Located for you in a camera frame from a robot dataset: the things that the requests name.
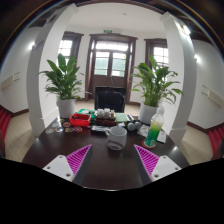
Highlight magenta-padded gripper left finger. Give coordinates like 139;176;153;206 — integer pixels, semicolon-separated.
42;143;95;187

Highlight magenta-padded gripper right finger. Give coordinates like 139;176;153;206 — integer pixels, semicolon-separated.
133;144;182;187

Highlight clear bottle with green drink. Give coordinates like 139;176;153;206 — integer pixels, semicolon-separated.
143;105;166;148

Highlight flat round red coaster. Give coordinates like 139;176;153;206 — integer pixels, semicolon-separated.
141;139;158;150

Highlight printed paper leaflet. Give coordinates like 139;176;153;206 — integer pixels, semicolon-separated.
137;123;168;144

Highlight red box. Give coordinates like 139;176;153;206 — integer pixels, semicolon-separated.
69;112;92;128

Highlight white mug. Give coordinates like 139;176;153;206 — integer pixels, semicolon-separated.
105;125;128;151

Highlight black flat device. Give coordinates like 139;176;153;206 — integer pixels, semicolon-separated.
90;125;109;134

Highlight red carpeted staircase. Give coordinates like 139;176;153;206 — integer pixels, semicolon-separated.
208;124;224;156
0;108;13;141

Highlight green box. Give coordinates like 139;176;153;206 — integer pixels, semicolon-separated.
77;108;98;118

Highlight green cloth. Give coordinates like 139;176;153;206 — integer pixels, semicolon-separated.
114;112;129;123

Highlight wooden tray with jars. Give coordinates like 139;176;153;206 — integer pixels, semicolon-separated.
94;107;118;127

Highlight potted plant in white pot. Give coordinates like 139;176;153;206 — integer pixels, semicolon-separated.
129;54;185;125
38;53;86;119

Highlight black chair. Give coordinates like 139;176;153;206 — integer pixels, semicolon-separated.
94;86;128;114

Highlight dark wooden double door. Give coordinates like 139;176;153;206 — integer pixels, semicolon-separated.
87;33;138;104

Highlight dark framed window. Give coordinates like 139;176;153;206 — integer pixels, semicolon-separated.
143;38;169;69
58;31;84;68

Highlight white wall radiator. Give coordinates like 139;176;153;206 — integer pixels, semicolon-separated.
200;84;224;108
0;72;21;91

